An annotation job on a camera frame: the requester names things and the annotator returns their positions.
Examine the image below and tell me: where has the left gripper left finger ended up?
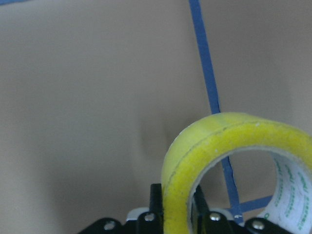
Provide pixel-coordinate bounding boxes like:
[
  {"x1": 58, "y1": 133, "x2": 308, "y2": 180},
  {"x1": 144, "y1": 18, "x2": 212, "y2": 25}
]
[{"x1": 149, "y1": 183, "x2": 163, "y2": 216}]

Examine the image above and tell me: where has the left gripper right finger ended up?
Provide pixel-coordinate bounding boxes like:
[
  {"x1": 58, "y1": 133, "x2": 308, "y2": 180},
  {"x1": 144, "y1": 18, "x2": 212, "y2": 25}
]
[{"x1": 191, "y1": 185, "x2": 209, "y2": 234}]

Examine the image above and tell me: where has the yellow tape roll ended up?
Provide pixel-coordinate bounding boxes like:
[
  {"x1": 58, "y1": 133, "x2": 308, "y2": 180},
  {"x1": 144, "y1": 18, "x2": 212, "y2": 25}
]
[{"x1": 161, "y1": 112, "x2": 312, "y2": 234}]

